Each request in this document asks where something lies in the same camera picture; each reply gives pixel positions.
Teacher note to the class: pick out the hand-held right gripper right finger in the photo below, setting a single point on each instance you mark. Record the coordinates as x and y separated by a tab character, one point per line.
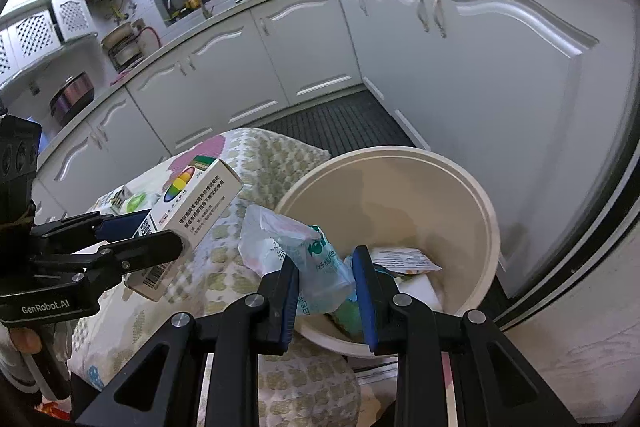
362	302

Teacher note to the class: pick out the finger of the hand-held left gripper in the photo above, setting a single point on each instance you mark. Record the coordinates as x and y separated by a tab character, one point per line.
145	249
122	224

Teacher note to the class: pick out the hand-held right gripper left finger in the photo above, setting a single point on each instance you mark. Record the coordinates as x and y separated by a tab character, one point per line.
290	307

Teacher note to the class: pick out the green microfibre cloth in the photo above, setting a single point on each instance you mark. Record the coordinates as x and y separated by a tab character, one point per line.
350	317

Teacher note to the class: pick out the clear plastic bag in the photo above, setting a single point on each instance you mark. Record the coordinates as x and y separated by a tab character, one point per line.
320	267

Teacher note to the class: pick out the paper trash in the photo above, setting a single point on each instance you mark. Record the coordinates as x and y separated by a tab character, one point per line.
405	259

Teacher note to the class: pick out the white foam block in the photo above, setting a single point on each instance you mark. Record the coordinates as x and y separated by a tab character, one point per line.
422	292

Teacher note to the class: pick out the white box rainbow print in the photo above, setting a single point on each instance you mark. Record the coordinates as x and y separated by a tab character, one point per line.
200	207

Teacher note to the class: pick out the beige round bin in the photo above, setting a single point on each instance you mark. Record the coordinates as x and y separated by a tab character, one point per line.
390	197

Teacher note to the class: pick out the person's left hand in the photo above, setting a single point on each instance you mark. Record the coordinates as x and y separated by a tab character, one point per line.
24	340

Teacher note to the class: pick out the white box green print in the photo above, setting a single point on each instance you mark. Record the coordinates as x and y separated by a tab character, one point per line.
135	203

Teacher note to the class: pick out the floral printed blanket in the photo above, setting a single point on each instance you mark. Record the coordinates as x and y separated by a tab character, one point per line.
240	157

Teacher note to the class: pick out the rice cooker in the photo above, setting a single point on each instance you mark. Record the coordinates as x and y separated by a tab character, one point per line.
72	99

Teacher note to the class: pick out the pink cloth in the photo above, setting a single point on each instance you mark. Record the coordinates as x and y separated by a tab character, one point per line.
120	78

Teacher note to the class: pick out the black floor mat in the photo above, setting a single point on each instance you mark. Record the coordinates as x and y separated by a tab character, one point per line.
340	117

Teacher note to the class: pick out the curved metal faucet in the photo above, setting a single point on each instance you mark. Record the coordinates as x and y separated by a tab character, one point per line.
202	4

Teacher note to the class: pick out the white kitchen cabinets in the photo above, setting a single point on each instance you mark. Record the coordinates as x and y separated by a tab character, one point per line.
310	47

